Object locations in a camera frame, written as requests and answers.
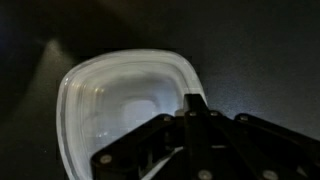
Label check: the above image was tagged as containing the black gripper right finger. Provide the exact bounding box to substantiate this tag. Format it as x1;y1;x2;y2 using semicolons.
195;93;320;180

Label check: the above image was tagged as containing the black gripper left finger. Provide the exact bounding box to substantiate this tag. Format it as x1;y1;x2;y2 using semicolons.
90;93;214;180

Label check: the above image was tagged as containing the clear plastic bowl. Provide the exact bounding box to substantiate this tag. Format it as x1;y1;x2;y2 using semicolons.
55;48;208;180

